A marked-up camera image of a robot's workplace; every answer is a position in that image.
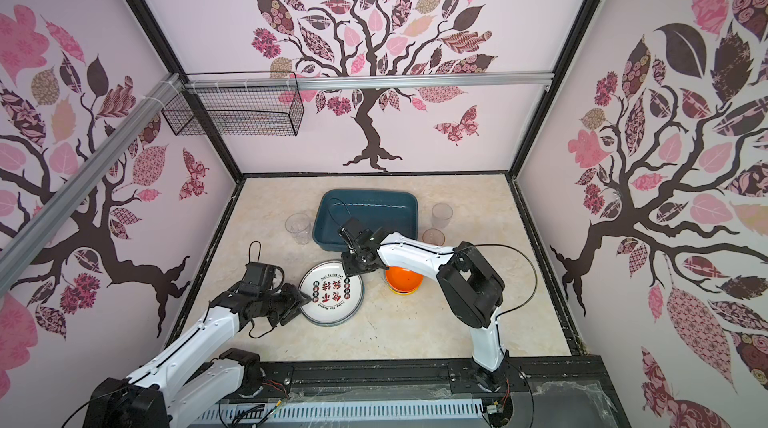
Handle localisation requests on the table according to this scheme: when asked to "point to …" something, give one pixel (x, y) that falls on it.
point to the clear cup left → (299, 225)
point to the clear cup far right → (441, 215)
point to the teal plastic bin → (394, 209)
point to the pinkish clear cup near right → (433, 236)
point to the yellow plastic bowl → (405, 294)
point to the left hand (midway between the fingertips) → (308, 307)
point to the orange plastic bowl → (403, 280)
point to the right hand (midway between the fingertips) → (348, 265)
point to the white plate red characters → (337, 300)
